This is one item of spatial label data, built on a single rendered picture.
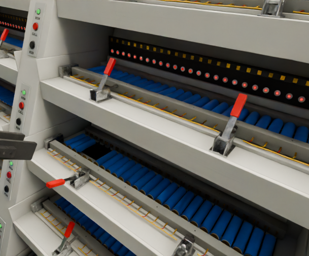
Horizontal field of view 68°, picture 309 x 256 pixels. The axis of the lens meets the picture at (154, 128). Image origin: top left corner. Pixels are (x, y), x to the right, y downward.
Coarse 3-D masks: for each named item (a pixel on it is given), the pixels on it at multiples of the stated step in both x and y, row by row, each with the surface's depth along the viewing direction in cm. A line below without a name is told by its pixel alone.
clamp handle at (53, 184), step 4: (76, 176) 50; (56, 180) 46; (60, 180) 46; (64, 180) 47; (68, 180) 48; (72, 180) 48; (48, 184) 44; (52, 184) 44; (56, 184) 45; (60, 184) 46
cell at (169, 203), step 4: (180, 188) 50; (184, 188) 50; (176, 192) 49; (180, 192) 49; (184, 192) 49; (172, 196) 48; (176, 196) 48; (180, 196) 48; (168, 200) 46; (172, 200) 46; (176, 200) 47; (164, 204) 46; (168, 204) 45; (172, 204) 46; (172, 208) 46
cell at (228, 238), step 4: (236, 216) 44; (232, 220) 44; (236, 220) 43; (240, 220) 44; (232, 224) 43; (236, 224) 43; (240, 224) 43; (228, 228) 42; (232, 228) 42; (236, 228) 42; (228, 232) 41; (232, 232) 41; (236, 232) 42; (224, 236) 40; (228, 236) 40; (232, 236) 40; (224, 240) 40; (228, 240) 40; (232, 240) 40
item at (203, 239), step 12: (60, 144) 59; (72, 156) 55; (96, 168) 52; (96, 180) 51; (108, 180) 50; (120, 180) 50; (120, 192) 48; (132, 192) 47; (144, 204) 45; (156, 204) 45; (144, 216) 44; (156, 216) 44; (168, 216) 42; (180, 228) 41; (192, 228) 41; (204, 240) 39; (216, 240) 39; (216, 252) 38; (228, 252) 37
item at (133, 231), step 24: (72, 120) 66; (48, 144) 60; (48, 168) 55; (72, 168) 55; (72, 192) 49; (96, 192) 49; (192, 192) 52; (96, 216) 46; (120, 216) 44; (120, 240) 44; (144, 240) 40; (168, 240) 41; (288, 240) 43
